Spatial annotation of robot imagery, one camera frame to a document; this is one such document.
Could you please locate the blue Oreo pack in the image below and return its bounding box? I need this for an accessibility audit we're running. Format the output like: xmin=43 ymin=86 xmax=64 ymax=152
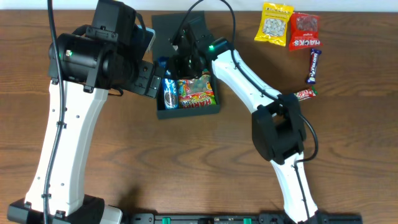
xmin=157 ymin=56 xmax=180 ymax=110

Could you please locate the green Haribo gummy bag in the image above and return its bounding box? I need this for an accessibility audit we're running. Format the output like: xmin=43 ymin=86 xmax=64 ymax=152
xmin=177 ymin=72 xmax=216 ymax=109

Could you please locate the black box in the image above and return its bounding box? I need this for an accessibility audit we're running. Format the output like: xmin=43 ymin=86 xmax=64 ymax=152
xmin=152 ymin=12 xmax=220 ymax=119

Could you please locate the yellow nuts bag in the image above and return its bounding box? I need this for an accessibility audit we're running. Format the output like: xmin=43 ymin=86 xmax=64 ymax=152
xmin=254 ymin=2 xmax=294 ymax=47

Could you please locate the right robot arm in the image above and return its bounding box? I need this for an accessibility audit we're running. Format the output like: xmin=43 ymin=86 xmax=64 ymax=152
xmin=170 ymin=18 xmax=318 ymax=223

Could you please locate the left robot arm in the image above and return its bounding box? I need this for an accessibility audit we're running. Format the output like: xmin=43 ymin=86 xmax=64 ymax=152
xmin=7 ymin=1 xmax=162 ymax=223

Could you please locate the red Hacks candy bag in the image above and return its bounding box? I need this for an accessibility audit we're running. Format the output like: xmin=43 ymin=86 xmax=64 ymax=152
xmin=289 ymin=12 xmax=323 ymax=51

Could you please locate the purple Dairy Milk bar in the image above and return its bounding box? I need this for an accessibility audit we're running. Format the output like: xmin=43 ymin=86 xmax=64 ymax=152
xmin=306 ymin=49 xmax=322 ymax=85

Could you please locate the red green KitKat bar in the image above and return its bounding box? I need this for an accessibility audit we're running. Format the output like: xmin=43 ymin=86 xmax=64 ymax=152
xmin=295 ymin=86 xmax=318 ymax=101

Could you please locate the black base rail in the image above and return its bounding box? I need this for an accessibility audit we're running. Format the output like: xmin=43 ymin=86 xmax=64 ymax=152
xmin=121 ymin=213 xmax=363 ymax=224

